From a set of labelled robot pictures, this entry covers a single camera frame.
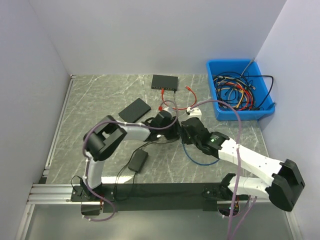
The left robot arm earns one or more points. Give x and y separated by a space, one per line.
104 138

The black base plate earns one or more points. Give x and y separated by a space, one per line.
165 196

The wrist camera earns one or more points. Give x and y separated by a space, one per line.
166 109
193 113

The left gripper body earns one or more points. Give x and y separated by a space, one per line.
171 133

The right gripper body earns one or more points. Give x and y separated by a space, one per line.
186 139

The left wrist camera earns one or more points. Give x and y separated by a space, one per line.
166 109

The black power adapter with cord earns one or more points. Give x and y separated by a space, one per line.
136 162

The black network switch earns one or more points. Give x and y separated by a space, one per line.
165 82
134 111

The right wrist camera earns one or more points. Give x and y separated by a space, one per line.
193 113

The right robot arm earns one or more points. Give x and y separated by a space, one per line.
279 181

